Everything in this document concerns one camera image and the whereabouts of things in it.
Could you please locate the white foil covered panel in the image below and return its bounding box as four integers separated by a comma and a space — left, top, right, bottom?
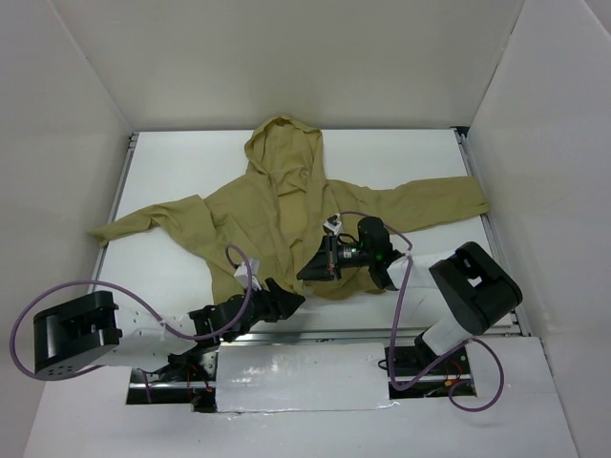
216, 343, 390, 413

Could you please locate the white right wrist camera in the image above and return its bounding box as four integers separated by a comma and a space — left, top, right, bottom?
323, 214, 343, 236

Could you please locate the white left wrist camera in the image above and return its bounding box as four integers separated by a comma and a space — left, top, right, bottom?
234, 258, 262, 291

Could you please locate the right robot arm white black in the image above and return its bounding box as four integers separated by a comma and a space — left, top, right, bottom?
297, 213, 523, 373

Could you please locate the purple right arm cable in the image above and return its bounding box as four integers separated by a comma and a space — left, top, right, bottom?
336, 209, 505, 412

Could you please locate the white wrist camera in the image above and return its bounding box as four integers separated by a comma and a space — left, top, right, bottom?
323, 214, 343, 236
234, 258, 262, 291

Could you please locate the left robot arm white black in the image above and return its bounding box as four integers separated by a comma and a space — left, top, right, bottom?
32, 278, 305, 381

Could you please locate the khaki hooded zip jacket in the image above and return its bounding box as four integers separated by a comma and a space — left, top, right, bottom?
90, 116, 489, 302

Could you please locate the aluminium table frame rail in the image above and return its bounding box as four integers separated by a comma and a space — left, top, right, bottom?
71, 124, 532, 349

